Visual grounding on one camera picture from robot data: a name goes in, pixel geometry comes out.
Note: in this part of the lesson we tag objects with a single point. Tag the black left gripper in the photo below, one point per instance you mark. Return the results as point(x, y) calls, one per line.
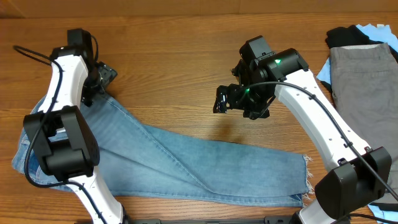
point(107, 74)

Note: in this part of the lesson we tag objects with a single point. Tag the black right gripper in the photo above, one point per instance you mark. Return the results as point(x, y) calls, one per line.
point(262, 110)

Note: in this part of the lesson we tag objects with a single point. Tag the light blue denim jeans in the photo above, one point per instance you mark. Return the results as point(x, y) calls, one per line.
point(145, 161)

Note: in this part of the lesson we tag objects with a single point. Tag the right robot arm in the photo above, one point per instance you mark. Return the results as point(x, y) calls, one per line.
point(356, 175)

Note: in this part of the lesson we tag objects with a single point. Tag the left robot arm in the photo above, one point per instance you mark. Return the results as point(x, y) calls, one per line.
point(63, 150)

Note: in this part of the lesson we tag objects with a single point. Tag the black folded garment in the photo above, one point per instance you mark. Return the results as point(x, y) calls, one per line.
point(360, 57)

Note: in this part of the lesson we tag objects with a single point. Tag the grey folded trousers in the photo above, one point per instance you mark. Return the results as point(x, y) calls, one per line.
point(373, 117)

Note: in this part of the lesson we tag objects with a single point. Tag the light blue folded garment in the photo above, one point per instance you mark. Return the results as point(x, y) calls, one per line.
point(361, 75)

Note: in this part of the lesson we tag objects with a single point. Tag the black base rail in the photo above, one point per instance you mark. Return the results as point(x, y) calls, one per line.
point(211, 221)

